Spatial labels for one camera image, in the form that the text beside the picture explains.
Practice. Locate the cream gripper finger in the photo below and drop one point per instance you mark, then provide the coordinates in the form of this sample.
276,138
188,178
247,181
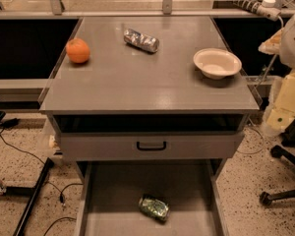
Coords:
280,112

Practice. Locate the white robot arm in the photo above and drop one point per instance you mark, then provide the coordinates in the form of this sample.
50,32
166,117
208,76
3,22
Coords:
282,43

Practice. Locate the grey drawer cabinet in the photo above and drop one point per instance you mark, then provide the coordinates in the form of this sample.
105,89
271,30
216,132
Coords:
125,91

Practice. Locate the crushed silver can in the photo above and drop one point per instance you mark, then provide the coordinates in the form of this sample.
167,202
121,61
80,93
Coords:
140,40

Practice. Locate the open grey middle drawer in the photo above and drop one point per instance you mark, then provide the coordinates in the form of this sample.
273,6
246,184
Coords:
109,204

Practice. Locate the grey top drawer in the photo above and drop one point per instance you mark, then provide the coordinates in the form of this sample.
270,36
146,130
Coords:
82,147

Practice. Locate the white paper bowl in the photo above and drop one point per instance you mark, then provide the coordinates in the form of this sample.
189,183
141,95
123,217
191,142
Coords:
216,63

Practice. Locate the orange fruit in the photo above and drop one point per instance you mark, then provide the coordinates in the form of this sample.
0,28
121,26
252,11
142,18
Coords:
77,50

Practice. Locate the black floor stand bar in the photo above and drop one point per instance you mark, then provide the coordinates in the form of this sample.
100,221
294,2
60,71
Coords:
32,194

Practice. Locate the white coiled hose fixture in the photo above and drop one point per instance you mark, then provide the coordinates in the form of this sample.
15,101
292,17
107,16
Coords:
264,8

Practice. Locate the black drawer handle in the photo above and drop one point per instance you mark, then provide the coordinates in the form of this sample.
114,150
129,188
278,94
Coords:
151,146

